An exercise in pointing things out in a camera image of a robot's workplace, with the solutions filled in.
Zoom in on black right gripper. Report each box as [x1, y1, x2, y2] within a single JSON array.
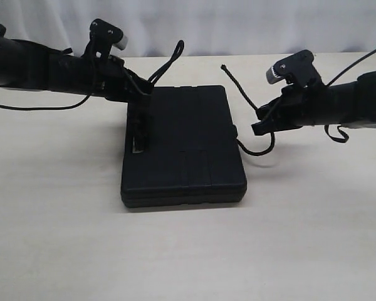
[[251, 86, 307, 135]]

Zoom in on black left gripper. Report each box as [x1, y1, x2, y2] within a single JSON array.
[[103, 56, 154, 103]]

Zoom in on black cord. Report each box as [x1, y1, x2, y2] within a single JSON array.
[[147, 40, 276, 157]]

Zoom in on black plastic case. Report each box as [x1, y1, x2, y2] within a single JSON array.
[[120, 85, 247, 208]]

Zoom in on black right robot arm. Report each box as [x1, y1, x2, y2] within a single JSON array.
[[251, 71, 376, 135]]

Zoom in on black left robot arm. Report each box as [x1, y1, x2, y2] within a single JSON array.
[[0, 34, 154, 103]]

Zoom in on white curtain backdrop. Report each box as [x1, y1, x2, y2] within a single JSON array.
[[0, 1, 376, 57]]

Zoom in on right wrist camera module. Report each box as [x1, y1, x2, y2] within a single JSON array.
[[266, 50, 322, 88]]

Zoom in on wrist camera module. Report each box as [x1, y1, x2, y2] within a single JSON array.
[[266, 50, 322, 88], [90, 18, 128, 50]]

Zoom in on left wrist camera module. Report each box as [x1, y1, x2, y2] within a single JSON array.
[[90, 18, 128, 50]]

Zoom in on black right arm cable loop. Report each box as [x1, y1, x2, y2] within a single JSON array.
[[324, 124, 350, 144]]

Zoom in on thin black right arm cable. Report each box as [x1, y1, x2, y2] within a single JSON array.
[[327, 43, 376, 86]]

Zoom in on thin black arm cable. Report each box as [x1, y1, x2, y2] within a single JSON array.
[[0, 93, 90, 110], [327, 43, 376, 86]]

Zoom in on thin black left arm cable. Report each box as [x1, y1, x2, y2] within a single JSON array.
[[0, 93, 90, 110]]

